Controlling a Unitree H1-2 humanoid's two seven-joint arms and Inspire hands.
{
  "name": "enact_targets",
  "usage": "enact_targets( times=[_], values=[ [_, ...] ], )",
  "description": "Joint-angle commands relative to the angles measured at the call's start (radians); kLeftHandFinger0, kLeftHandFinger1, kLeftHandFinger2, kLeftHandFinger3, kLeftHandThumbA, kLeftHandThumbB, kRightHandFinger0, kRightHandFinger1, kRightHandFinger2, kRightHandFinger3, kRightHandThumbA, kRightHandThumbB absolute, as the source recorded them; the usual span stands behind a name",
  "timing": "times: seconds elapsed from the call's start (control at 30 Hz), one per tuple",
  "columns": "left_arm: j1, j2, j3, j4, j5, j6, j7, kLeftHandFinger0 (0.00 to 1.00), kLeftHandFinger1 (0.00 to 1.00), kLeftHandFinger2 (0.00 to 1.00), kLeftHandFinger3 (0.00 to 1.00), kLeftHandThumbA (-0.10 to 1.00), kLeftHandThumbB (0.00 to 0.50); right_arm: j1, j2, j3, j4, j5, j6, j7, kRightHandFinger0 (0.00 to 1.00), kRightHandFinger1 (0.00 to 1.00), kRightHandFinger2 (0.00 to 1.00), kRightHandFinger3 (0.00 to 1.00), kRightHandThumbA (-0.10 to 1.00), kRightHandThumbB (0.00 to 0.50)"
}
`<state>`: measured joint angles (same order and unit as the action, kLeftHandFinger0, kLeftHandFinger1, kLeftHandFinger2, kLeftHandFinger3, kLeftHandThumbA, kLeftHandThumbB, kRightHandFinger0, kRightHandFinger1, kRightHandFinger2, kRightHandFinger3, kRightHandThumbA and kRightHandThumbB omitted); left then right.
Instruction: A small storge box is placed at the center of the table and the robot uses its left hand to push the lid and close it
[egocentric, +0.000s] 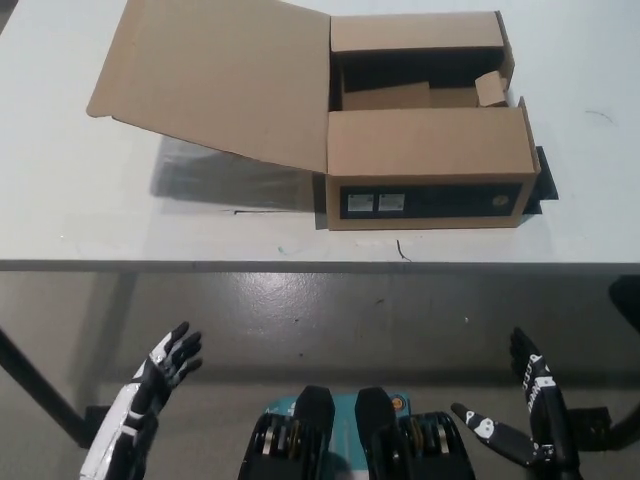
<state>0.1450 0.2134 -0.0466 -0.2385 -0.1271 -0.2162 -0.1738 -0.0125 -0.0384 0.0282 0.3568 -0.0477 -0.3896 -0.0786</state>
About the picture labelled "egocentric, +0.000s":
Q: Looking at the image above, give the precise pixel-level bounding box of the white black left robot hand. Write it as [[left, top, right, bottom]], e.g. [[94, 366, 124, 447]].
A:
[[79, 321, 204, 480]]

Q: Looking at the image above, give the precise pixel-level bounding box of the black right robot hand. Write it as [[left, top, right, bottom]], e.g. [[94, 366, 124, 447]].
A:
[[450, 326, 584, 480]]

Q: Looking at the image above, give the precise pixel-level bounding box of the brown cardboard storage box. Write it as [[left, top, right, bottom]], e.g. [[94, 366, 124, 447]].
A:
[[85, 0, 544, 232]]

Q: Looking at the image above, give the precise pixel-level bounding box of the black teal robot body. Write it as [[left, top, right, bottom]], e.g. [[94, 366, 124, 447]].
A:
[[242, 383, 477, 480]]

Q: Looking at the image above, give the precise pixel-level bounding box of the black table foot plate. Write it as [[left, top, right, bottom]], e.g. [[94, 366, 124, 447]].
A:
[[83, 404, 110, 447], [568, 407, 612, 445]]

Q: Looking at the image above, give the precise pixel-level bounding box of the black slanted table leg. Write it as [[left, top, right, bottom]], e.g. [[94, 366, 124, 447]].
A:
[[0, 325, 89, 447]]

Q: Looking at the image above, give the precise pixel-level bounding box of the black bulky blurry object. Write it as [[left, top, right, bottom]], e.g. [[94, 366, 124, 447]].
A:
[[607, 275, 640, 344]]

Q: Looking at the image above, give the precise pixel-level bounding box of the small folded cardboard insert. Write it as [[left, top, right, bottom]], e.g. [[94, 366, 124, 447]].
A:
[[473, 71, 512, 109]]

